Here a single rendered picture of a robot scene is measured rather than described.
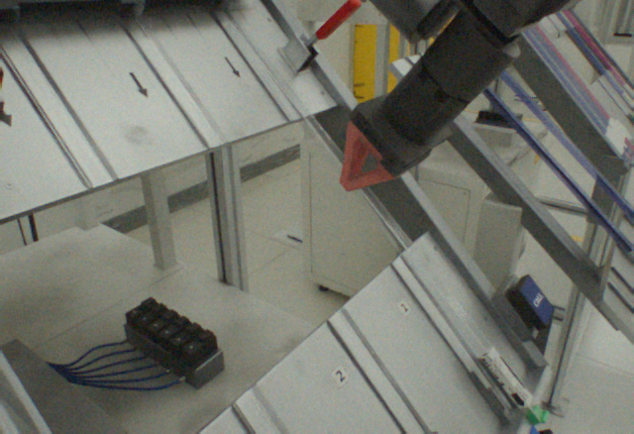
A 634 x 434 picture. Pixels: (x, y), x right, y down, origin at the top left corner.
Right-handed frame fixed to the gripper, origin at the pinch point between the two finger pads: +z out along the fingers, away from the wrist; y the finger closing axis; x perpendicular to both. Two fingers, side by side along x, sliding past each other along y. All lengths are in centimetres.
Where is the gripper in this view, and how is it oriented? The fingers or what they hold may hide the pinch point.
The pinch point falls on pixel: (352, 179)
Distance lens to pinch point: 49.7
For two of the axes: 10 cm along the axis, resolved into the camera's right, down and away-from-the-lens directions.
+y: -5.8, 3.4, -7.4
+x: 6.3, 7.6, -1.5
